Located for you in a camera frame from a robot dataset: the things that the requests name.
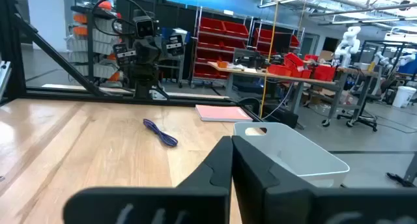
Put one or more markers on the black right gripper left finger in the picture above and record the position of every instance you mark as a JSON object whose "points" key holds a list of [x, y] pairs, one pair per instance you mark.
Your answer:
{"points": [[195, 204]]}

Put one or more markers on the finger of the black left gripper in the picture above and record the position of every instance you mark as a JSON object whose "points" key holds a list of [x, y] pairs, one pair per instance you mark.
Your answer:
{"points": [[124, 54], [175, 45]]}

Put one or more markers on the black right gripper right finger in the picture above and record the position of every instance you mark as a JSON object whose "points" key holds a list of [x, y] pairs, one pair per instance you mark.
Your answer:
{"points": [[277, 201]]}

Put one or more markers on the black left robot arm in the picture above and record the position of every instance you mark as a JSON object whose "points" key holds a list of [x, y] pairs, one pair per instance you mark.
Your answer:
{"points": [[143, 77]]}

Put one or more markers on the shelf with white orange bins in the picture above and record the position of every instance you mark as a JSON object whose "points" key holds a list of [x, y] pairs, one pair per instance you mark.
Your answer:
{"points": [[101, 38]]}

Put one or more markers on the metal rack with red bins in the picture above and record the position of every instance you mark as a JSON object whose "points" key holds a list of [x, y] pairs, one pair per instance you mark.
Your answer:
{"points": [[215, 38], [264, 35]]}

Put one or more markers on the white plastic bin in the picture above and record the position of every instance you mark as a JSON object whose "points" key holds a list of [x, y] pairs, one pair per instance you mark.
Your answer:
{"points": [[293, 149]]}

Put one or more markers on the black machine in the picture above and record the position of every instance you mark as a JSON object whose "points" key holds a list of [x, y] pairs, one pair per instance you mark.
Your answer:
{"points": [[246, 58]]}

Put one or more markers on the pink notebook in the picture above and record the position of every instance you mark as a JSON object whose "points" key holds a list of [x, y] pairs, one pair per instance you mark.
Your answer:
{"points": [[223, 113]]}

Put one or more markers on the black box on floor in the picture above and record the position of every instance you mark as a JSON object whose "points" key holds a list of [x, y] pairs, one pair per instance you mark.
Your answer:
{"points": [[281, 116]]}

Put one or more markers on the red plastic storage bin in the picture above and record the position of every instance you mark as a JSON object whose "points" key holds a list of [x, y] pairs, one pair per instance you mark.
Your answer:
{"points": [[294, 59], [279, 70], [324, 73]]}

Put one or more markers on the wooden work table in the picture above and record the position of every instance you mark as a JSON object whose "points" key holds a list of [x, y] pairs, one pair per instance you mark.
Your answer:
{"points": [[293, 79]]}

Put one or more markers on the cardboard box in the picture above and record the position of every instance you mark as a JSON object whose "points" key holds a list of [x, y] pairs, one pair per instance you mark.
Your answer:
{"points": [[325, 56]]}

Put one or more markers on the white bucket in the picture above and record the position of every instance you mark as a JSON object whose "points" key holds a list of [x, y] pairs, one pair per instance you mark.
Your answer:
{"points": [[404, 97]]}

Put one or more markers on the white robot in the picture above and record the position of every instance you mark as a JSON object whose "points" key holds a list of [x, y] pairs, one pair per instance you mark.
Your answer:
{"points": [[347, 45]]}

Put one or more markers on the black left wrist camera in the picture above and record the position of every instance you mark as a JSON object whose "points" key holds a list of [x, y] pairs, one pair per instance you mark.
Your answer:
{"points": [[145, 27]]}

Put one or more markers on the black metal table frame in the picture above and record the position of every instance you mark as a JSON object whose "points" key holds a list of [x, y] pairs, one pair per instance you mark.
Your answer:
{"points": [[9, 54]]}

